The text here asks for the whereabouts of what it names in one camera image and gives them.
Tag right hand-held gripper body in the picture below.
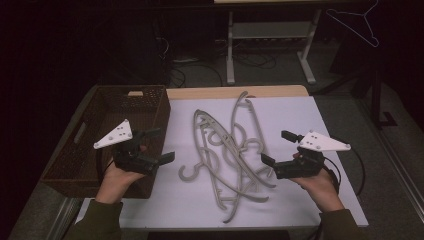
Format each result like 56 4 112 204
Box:
273 130 352 180

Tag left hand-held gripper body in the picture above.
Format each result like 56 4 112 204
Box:
93 119 160 176

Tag grey plastic clothes hanger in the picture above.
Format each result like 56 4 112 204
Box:
178 109 241 211
208 90 278 188
221 138 278 224
194 109 278 189

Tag brown woven basket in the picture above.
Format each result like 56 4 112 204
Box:
39 84 172 200

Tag person's right hand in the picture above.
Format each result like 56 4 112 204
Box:
289 168 346 213

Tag person's left hand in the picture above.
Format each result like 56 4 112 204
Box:
95 159 148 205

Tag white table mat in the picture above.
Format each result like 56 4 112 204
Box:
74 96 369 229

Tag black floor stand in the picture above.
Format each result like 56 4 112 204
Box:
313 63 399 129

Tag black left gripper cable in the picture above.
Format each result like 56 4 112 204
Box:
95 148 116 178

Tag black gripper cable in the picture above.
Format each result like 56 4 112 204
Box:
95 148 116 178
323 136 367 198

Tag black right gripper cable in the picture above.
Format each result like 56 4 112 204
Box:
323 136 367 198

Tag black floor cables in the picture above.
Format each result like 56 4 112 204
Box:
168 51 278 88

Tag white metal desk frame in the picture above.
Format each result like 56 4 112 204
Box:
225 9 323 86

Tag thin wire clothes hanger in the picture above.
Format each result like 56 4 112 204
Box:
325 0 380 48

